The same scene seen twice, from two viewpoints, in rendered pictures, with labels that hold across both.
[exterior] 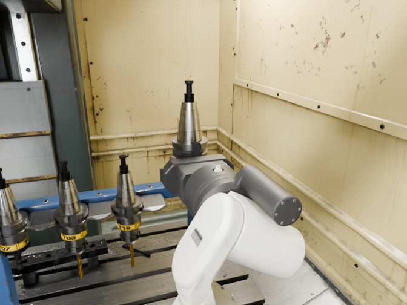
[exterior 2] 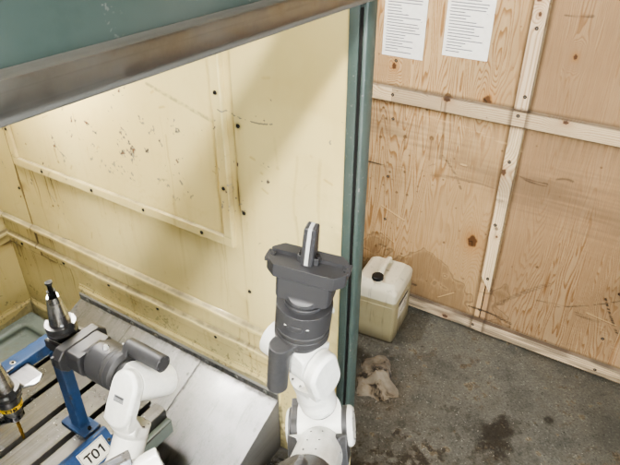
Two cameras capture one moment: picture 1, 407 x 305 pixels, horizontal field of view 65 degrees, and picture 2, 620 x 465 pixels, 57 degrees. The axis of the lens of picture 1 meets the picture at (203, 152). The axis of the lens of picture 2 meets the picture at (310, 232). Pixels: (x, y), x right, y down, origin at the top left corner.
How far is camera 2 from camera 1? 0.82 m
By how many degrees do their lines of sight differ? 37
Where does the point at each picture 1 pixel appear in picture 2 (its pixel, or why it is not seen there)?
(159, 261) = (25, 420)
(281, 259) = (167, 387)
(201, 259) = (128, 410)
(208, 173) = (101, 353)
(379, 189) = (214, 277)
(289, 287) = not seen: hidden behind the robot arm
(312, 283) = (184, 363)
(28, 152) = not seen: outside the picture
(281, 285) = not seen: hidden behind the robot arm
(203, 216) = (117, 387)
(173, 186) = (66, 365)
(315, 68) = (127, 172)
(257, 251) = (154, 390)
